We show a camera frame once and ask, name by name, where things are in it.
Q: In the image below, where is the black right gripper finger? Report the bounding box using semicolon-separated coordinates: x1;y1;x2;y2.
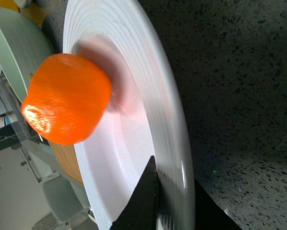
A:
110;156;159;230

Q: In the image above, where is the white round plate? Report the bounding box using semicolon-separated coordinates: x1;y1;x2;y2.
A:
63;0;195;230

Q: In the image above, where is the orange mandarin fruit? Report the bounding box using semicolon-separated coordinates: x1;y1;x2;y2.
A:
21;53;112;145

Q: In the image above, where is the light green bowl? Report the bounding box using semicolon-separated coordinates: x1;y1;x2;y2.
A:
0;7;54;102

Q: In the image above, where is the yellow mug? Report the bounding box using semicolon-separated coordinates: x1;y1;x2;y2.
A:
0;0;20;12

